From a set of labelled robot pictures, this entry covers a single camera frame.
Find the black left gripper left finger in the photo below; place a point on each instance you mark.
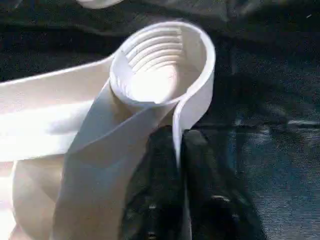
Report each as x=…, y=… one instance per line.
x=157, y=200

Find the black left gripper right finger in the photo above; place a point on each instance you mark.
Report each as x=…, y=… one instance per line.
x=215, y=205

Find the white plastic table top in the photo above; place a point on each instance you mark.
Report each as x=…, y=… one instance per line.
x=45, y=110

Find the black work surface mat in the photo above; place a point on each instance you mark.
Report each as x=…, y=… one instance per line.
x=270, y=100

